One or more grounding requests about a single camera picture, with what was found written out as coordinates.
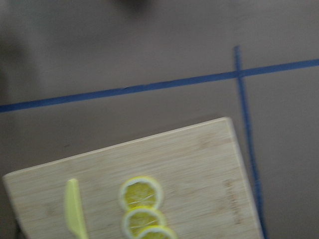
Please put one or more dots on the yellow plastic knife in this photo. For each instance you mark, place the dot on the yellow plastic knife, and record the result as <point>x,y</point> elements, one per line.
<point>73,210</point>

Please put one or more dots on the lemon slice middle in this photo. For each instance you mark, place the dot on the lemon slice middle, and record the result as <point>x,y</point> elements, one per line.
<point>138,218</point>

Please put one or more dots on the lemon slice top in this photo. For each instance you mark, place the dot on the lemon slice top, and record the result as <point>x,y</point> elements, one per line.
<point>140,191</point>

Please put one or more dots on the lemon slice bottom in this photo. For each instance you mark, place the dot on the lemon slice bottom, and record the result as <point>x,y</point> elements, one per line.
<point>157,232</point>

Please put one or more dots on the lemon slice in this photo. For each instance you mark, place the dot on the lemon slice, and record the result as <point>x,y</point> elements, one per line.
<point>138,218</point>
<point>140,191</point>
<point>157,232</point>

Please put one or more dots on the wooden cutting board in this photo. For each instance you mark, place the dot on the wooden cutting board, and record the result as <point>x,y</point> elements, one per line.
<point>200,168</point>

